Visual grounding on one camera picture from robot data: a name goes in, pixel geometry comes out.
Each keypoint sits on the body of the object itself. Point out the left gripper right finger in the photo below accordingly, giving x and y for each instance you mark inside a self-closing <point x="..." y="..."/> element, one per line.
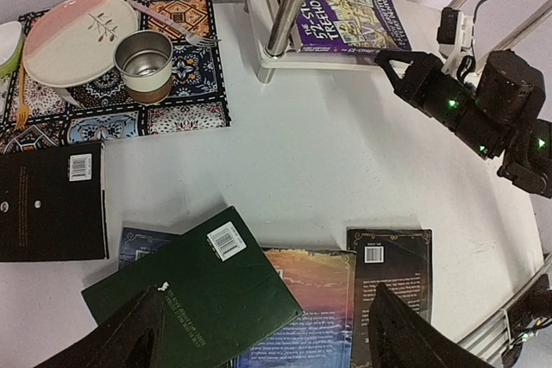
<point x="400" y="337"/>

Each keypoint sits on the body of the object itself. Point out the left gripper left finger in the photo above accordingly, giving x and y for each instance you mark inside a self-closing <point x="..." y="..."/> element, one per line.
<point x="131" y="337"/>

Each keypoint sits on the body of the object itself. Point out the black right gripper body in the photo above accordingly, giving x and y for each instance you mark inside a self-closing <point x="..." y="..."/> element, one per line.
<point x="425" y="87"/>

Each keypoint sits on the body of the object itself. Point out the black paperback book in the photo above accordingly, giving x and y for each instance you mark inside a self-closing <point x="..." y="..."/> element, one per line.
<point x="399" y="258"/>

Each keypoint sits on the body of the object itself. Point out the dark blue paperback book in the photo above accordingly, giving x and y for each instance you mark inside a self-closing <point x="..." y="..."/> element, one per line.
<point x="137" y="243"/>

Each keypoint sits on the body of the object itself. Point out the blue orange paperback book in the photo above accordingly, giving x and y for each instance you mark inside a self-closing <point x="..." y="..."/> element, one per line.
<point x="322" y="281"/>

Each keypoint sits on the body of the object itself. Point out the dark green hardcover book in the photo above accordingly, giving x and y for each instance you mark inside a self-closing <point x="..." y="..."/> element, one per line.
<point x="221" y="294"/>

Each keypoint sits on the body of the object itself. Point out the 52-Storey Treehouse book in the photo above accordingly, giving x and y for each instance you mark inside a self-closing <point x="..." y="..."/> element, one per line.
<point x="358" y="27"/>

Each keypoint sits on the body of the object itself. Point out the black notebook with barcode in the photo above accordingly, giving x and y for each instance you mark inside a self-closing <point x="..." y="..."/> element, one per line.
<point x="53" y="205"/>

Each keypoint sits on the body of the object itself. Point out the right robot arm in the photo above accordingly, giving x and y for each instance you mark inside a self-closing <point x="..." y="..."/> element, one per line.
<point x="498" y="118"/>

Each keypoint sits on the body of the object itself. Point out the white two-tier shelf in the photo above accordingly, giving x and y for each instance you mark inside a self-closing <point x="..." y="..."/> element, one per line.
<point x="272" y="22"/>

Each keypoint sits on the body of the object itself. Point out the silver fork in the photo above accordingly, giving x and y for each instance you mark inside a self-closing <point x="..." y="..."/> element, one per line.
<point x="194" y="39"/>

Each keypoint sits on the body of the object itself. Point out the patterned placemat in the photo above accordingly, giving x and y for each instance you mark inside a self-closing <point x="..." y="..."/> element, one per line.
<point x="105" y="111"/>

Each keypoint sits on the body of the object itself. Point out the gold fork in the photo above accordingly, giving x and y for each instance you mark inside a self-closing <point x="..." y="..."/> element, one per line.
<point x="22" y="113"/>

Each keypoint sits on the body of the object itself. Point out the glass cup with brown band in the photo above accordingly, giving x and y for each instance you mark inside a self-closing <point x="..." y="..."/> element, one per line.
<point x="144" y="61"/>

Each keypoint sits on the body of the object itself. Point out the white pink plate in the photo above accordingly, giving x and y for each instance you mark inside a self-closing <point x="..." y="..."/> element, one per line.
<point x="74" y="42"/>

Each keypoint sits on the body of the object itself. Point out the green bowl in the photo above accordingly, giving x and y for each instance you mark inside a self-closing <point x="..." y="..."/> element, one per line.
<point x="12" y="39"/>

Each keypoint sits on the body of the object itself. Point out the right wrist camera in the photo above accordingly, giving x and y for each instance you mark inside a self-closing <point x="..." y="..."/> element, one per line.
<point x="455" y="33"/>

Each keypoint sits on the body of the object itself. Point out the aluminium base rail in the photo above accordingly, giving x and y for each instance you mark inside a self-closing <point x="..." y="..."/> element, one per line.
<point x="500" y="339"/>

